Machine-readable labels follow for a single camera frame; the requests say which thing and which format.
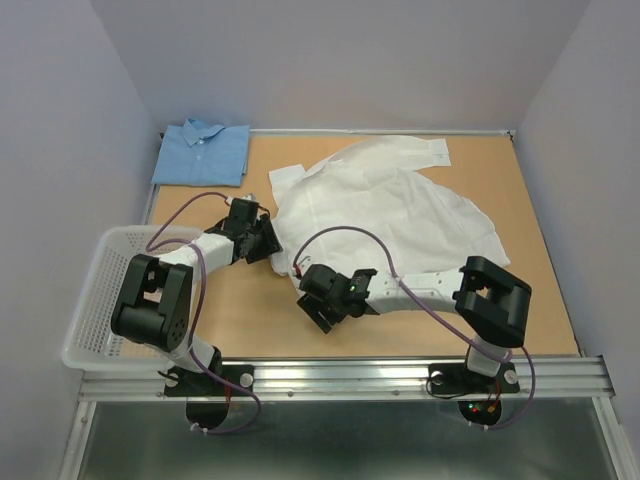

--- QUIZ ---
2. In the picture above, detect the folded blue shirt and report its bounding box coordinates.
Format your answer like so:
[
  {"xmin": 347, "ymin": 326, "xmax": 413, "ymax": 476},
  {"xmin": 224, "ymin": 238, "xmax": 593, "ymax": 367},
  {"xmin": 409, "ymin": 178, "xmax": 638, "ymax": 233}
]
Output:
[{"xmin": 152, "ymin": 118, "xmax": 250, "ymax": 187}]

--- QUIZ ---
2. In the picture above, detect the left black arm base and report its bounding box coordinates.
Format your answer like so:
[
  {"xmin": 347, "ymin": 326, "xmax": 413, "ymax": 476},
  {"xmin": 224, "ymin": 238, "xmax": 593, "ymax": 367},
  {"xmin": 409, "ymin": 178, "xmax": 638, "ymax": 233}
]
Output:
[{"xmin": 158, "ymin": 366, "xmax": 248, "ymax": 434}]

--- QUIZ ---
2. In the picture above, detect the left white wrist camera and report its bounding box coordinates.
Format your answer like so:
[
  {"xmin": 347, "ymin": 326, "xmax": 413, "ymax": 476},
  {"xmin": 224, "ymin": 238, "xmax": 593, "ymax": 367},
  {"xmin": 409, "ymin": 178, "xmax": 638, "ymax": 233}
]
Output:
[{"xmin": 241, "ymin": 193, "xmax": 259, "ymax": 203}]

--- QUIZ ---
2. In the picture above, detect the aluminium mounting rail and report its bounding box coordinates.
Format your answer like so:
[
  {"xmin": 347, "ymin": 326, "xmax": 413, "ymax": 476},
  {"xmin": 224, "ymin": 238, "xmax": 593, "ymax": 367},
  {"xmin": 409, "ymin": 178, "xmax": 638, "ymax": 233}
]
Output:
[{"xmin": 78, "ymin": 357, "xmax": 615, "ymax": 402}]

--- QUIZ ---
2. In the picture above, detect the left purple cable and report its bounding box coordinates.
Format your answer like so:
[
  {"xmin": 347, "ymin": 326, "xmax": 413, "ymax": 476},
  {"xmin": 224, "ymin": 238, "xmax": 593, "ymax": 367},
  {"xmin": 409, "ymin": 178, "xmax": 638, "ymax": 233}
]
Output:
[{"xmin": 145, "ymin": 192, "xmax": 263, "ymax": 435}]

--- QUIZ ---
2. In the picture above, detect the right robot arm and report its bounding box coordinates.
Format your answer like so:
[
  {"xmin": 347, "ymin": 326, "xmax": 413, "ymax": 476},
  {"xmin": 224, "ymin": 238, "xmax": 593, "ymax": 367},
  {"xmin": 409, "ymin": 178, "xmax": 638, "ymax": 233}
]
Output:
[{"xmin": 297, "ymin": 256, "xmax": 532, "ymax": 390}]

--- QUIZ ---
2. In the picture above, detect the white plastic basket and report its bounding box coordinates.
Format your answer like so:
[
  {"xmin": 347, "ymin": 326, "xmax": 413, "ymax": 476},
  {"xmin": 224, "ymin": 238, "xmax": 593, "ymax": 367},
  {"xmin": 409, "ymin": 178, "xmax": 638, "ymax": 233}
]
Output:
[{"xmin": 61, "ymin": 225, "xmax": 201, "ymax": 372}]

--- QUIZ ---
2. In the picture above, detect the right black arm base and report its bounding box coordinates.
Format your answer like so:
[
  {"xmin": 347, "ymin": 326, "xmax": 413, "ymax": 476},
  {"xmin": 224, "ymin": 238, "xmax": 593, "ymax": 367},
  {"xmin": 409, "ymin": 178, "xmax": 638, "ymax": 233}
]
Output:
[{"xmin": 425, "ymin": 363, "xmax": 520, "ymax": 427}]

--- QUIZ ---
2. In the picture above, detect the metal front panel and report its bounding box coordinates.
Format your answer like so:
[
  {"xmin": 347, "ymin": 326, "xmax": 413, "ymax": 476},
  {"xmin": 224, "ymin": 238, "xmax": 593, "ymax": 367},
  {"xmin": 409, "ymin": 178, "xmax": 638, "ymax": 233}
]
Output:
[{"xmin": 78, "ymin": 399, "xmax": 617, "ymax": 479}]

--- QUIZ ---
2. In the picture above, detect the white long sleeve shirt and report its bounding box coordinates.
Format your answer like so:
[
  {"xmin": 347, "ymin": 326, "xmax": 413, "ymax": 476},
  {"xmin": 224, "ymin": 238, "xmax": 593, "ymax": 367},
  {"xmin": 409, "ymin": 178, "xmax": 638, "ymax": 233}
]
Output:
[{"xmin": 269, "ymin": 136, "xmax": 510, "ymax": 277}]

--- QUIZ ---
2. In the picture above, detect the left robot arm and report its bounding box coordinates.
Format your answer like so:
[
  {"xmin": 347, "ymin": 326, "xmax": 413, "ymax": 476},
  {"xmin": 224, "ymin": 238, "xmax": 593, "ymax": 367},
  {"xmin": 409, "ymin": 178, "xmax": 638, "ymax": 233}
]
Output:
[{"xmin": 110, "ymin": 198, "xmax": 282, "ymax": 395}]

